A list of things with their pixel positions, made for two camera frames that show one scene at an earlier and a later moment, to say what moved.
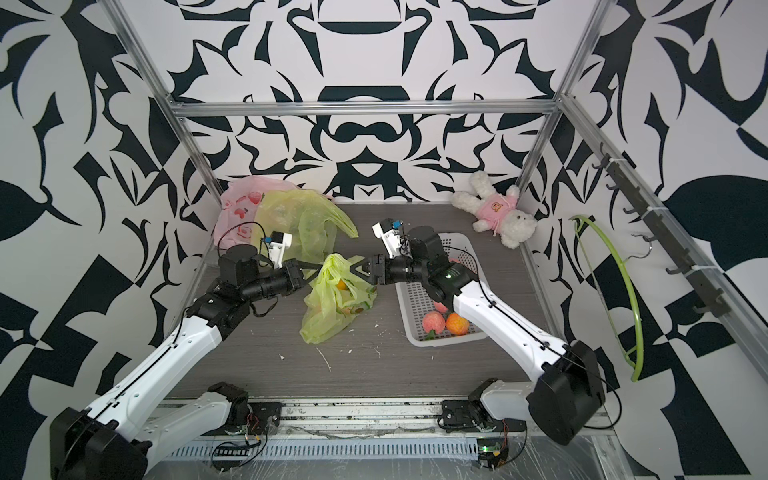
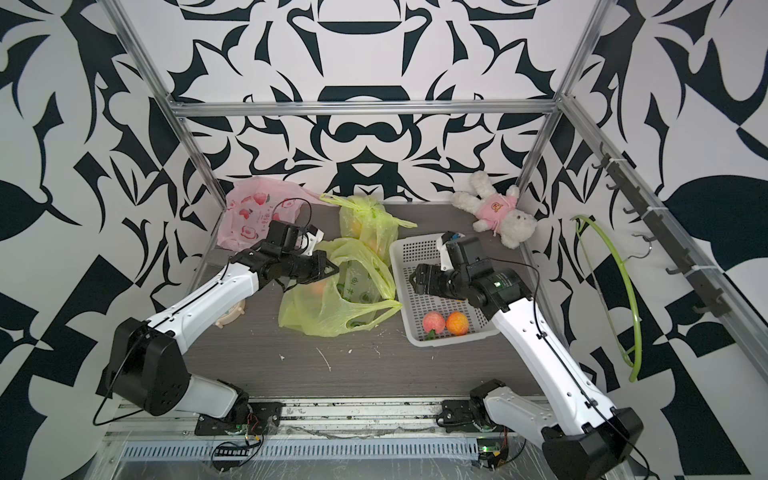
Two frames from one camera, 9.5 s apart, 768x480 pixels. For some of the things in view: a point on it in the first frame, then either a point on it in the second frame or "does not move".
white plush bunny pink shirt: x=498 y=211 does not move
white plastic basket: x=415 y=298 does not move
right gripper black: x=384 y=275 → x=432 y=272
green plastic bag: x=336 y=296 → x=361 y=217
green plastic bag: x=310 y=218 → x=353 y=299
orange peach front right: x=456 y=324 does not move
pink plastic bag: x=239 y=204 does not move
